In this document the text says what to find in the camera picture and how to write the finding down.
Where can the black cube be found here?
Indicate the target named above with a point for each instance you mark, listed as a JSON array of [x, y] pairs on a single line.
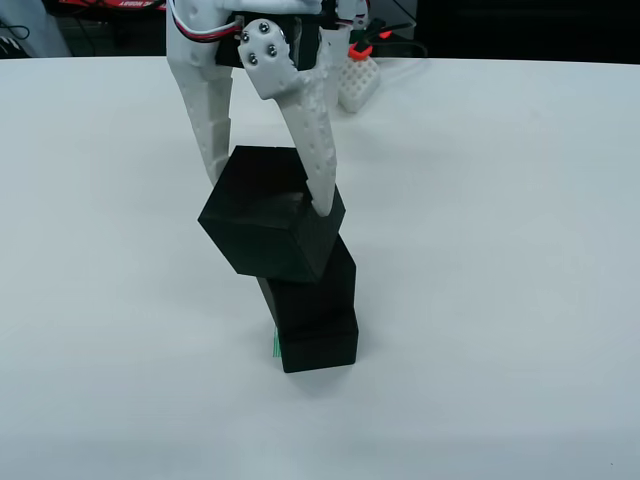
[[325, 350], [260, 225], [320, 300]]

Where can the red printed package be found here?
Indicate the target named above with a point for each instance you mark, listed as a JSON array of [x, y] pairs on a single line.
[[135, 4]]

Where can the green striped square marker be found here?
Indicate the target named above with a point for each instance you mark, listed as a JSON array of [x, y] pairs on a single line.
[[276, 345]]

